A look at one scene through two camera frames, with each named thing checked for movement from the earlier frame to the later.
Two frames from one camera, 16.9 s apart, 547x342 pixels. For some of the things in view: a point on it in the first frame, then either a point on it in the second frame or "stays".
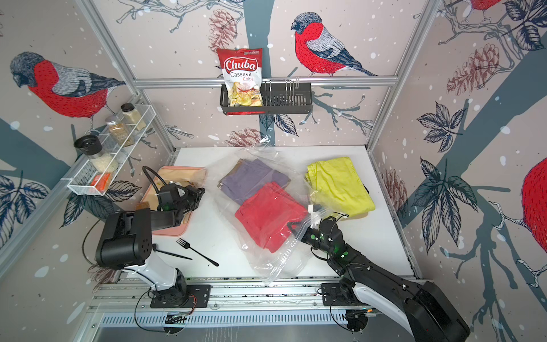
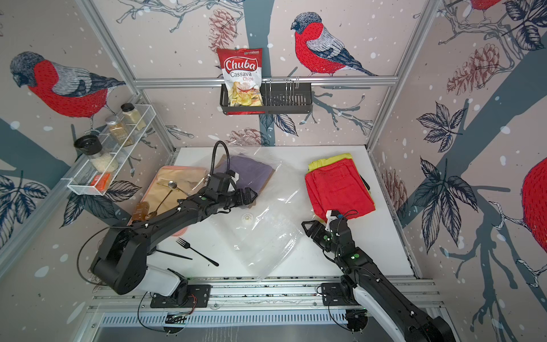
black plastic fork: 186,246 stays
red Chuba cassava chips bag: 242,68 stays
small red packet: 102,184 stays
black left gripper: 193,192 to 241,200
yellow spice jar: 132,116 stays
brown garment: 233,171 to 273,171
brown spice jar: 120,132 stays
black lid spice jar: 92,147 stays
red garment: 268,215 to 339,187
